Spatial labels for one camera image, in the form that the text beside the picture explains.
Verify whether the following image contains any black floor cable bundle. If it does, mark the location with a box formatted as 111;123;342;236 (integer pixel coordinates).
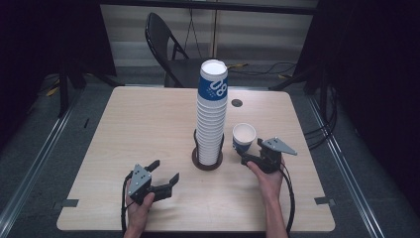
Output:
302;82;340;152

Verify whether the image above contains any black wall cable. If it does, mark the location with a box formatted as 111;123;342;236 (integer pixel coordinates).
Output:
183;7;203;58

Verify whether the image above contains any stack of white paper cups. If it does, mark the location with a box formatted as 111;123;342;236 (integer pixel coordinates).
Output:
195;59;229;167

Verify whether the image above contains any blue printed paper cup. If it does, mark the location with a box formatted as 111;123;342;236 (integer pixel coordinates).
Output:
232;122;258;155

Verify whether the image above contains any yellow floor cable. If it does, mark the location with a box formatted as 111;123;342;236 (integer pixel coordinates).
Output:
226;61;250;70

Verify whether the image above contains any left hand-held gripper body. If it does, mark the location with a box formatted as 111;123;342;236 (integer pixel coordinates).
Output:
127;164;157;206

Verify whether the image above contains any grey tape strip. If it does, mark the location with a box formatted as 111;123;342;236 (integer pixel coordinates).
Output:
60;198;80;209
313;195;337;207

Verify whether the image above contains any person's left hand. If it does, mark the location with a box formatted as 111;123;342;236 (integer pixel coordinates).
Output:
124;190;157;232

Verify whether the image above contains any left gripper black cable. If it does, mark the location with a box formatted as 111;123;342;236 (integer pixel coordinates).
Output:
119;171;134;238

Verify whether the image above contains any black folding chair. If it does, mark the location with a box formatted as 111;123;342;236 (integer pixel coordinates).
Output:
145;12;214;89

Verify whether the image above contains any black wire cup holder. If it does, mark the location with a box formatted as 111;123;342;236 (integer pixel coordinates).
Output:
191;128;225;172

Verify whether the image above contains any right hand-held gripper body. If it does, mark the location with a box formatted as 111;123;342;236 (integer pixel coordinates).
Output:
257;136;298;175

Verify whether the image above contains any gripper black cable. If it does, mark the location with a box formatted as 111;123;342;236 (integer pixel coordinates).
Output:
119;171;134;238
277;162;297;234

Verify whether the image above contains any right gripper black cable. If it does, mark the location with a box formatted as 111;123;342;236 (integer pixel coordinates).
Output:
277;162;297;234

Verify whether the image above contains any person's right hand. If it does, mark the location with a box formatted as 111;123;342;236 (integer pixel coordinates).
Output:
246;160;285;203

